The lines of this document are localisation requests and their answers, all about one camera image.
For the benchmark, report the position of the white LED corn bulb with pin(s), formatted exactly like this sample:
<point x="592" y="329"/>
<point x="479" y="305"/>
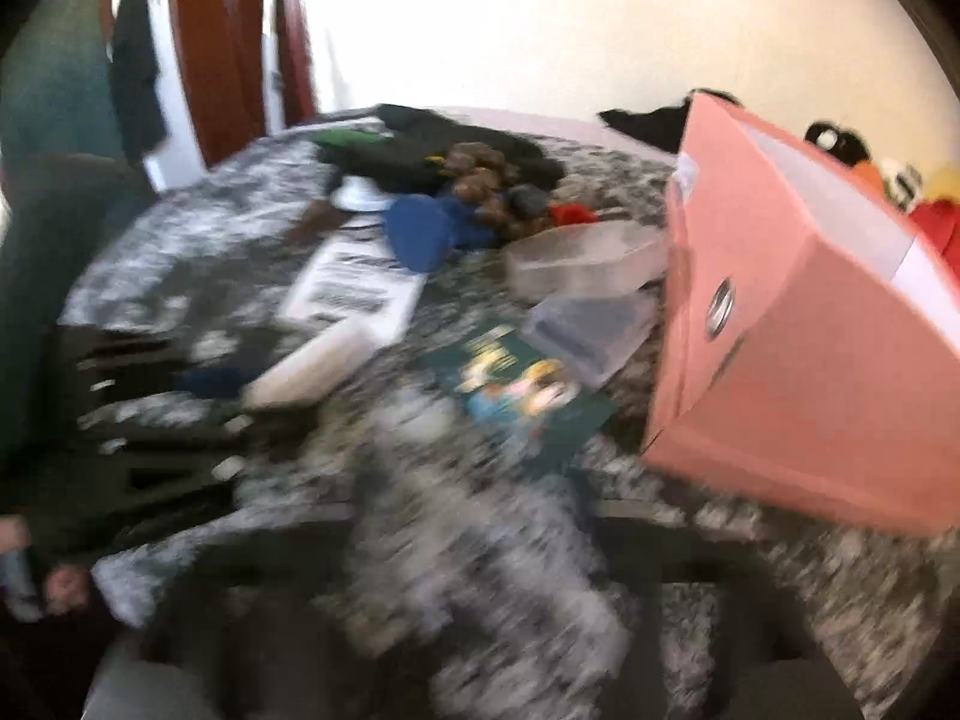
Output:
<point x="310" y="373"/>

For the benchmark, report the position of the dark green picture card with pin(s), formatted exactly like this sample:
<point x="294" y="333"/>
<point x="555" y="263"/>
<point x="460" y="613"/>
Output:
<point x="527" y="401"/>

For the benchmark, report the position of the green mesh object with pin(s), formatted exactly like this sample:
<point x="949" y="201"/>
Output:
<point x="343" y="138"/>

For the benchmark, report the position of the blue round disc object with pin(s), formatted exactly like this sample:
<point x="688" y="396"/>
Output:
<point x="423" y="231"/>

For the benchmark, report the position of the person's left hand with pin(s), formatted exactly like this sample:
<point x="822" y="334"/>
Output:
<point x="29" y="590"/>

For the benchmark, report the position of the white printed booklet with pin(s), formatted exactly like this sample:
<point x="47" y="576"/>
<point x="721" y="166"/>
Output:
<point x="354" y="273"/>

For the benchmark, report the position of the white round tape roll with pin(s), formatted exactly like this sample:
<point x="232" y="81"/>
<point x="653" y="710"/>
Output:
<point x="360" y="195"/>

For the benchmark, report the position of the dark hanging jacket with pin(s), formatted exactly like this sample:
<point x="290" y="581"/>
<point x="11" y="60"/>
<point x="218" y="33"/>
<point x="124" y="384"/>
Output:
<point x="133" y="72"/>

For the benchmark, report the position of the black knit glove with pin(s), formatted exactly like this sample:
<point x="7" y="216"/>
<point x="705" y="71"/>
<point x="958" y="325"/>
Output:
<point x="427" y="150"/>

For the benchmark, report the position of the clear square plastic box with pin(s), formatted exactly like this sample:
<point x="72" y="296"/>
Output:
<point x="594" y="338"/>

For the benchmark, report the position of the red small toy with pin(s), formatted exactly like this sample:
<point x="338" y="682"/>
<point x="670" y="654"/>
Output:
<point x="571" y="214"/>

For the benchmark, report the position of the clear oval plastic case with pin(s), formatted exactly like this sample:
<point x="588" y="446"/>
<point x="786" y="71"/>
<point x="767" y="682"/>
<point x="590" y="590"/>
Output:
<point x="603" y="260"/>

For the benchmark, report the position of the black cloth on bed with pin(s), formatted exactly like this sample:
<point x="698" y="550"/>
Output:
<point x="661" y="128"/>

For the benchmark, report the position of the pink cardboard box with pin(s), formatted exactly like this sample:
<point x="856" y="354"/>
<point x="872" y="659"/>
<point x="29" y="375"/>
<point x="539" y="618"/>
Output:
<point x="810" y="351"/>

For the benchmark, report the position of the panda plush toy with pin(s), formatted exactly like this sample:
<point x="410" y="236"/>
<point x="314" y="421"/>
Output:
<point x="900" y="183"/>

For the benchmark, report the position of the red backpack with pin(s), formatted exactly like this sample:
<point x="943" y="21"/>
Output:
<point x="939" y="221"/>

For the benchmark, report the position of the yellow pillow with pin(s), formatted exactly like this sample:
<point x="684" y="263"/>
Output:
<point x="943" y="184"/>

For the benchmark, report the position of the brown wooden door frame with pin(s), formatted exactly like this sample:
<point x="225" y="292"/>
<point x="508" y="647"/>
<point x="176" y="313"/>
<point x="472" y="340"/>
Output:
<point x="244" y="67"/>

